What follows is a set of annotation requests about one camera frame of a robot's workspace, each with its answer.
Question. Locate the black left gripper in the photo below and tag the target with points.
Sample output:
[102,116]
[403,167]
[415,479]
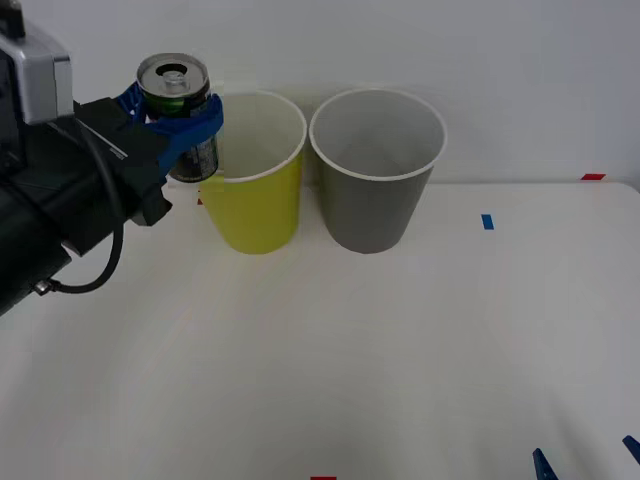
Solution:
[125,170]

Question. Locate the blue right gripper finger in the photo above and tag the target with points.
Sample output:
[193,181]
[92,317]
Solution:
[542,467]
[634,447]

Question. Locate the black drink can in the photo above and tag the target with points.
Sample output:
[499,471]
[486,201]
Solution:
[172,75]

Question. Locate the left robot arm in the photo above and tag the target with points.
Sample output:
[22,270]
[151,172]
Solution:
[20,240]

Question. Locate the yellow-green plastic bin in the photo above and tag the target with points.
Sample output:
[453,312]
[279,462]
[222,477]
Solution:
[260,215]

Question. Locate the grey plastic bin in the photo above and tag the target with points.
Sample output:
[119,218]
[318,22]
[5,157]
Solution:
[370,210]

